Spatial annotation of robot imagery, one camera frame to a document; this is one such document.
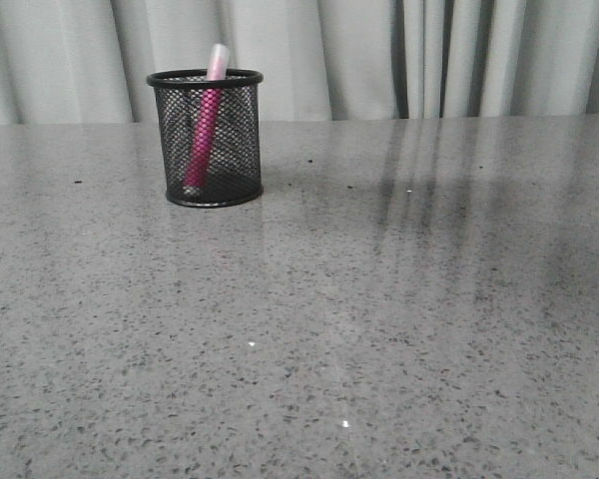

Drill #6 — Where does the pink highlighter pen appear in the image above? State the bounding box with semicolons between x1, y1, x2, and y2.
184;44;230;197

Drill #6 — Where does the black mesh pen holder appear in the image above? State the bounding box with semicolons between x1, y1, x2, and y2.
147;69;264;208

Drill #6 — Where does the grey curtain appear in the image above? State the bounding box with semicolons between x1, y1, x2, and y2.
0;1;599;125

